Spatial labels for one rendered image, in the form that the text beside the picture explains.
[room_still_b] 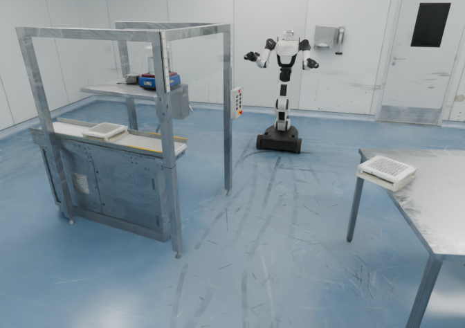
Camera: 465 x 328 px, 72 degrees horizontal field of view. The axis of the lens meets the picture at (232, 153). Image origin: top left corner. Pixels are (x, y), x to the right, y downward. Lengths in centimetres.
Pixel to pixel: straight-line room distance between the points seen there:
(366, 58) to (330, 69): 56
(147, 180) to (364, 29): 421
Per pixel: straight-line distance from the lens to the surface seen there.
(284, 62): 413
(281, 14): 562
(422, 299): 183
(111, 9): 672
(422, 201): 198
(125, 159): 245
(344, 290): 248
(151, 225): 271
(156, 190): 247
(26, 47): 271
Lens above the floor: 175
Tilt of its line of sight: 25 degrees down
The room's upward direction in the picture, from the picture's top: straight up
